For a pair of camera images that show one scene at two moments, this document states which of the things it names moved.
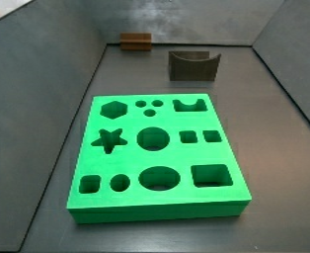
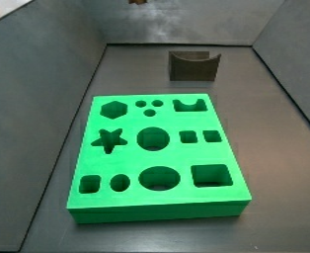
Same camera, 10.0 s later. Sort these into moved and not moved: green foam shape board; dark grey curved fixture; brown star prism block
Moved: brown star prism block
Not moved: green foam shape board; dark grey curved fixture
